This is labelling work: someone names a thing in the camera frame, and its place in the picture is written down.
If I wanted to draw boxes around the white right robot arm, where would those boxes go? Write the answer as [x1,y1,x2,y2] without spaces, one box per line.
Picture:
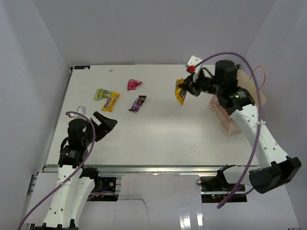
[176,60,302,194]

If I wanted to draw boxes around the blue label left corner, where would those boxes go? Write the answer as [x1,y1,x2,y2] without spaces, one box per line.
[73,66,91,69]

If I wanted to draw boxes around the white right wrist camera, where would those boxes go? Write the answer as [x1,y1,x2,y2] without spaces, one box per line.
[186,55,202,82]

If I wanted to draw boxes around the printed paper bag orange handles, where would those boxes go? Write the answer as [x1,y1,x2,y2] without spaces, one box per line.
[208,65,267,137]

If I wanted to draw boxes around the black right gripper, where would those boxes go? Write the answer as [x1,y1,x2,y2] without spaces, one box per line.
[180,69,223,97]

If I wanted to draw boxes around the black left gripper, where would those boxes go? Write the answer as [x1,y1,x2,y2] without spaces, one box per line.
[82,111,118,146]

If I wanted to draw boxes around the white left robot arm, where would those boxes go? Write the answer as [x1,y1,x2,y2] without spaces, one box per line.
[35,112,118,230]

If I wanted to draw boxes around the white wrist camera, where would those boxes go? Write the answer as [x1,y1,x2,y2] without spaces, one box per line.
[68,105,90,120]
[186,55,202,82]

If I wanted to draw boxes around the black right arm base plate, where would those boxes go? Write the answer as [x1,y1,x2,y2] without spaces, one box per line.
[196,176,247,204]

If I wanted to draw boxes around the yellow m&m's pack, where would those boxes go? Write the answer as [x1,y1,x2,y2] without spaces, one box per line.
[175,79,187,105]
[102,92,120,112]

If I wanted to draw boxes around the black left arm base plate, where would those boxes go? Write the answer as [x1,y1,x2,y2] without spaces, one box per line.
[88,176,118,202]

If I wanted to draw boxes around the green snack packet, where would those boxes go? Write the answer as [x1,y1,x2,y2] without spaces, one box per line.
[93,88,111,100]

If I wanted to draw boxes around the aluminium front rail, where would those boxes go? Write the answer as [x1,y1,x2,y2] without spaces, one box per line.
[42,165,227,174]

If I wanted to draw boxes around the purple chocolate bar wrapper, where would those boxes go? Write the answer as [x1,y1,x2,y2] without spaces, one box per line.
[129,95,147,112]

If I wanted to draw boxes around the pink snack packet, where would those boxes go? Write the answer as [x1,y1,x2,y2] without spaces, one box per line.
[127,79,142,91]

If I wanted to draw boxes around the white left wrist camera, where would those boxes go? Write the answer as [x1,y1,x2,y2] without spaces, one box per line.
[68,105,90,120]

